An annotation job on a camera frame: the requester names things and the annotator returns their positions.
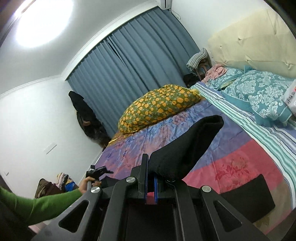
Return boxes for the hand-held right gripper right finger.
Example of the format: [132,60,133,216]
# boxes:
[153,173,269,241]

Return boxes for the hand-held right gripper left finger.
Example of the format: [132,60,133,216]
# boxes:
[30,153,149,241]

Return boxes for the black pants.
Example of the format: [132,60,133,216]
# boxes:
[102,115,276,221]

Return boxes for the person's left forearm green sleeve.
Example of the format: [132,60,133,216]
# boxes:
[0,185,85,226]

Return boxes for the person's left hand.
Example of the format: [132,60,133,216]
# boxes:
[78,176,102,195]

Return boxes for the pile of colourful clothes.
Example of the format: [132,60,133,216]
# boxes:
[56,172,77,192]

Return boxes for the dark wooden cabinet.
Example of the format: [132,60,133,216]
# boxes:
[35,178,63,199]

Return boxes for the black hanging coat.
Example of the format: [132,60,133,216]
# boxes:
[68,91,112,149]

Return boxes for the yellow flowered green pillow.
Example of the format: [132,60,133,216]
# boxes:
[118,84,201,134]

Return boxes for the colourful satin bedspread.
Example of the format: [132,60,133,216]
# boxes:
[102,100,292,235]

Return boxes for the blue curtain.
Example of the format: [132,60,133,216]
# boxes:
[65,9,201,140]

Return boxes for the striped bed sheet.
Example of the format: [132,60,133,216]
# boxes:
[191,82,296,193]

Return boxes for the brown chair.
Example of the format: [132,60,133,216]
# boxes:
[196,60,211,80]

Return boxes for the teal floral pillow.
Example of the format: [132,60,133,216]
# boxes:
[205,67,244,91]
[230,70,295,127]

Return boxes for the pink cloth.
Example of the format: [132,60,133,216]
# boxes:
[203,64,229,82]

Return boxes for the grey folded blanket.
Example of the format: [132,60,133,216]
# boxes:
[186,48,210,70]

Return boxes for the round ceiling lamp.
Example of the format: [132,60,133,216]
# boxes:
[13,0,75,49]

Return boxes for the white snack packet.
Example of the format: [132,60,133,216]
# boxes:
[282,79,296,109]

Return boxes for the cream padded headboard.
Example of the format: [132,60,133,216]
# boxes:
[207,9,296,77]

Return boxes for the white air conditioner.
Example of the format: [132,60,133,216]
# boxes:
[154,0,173,10]

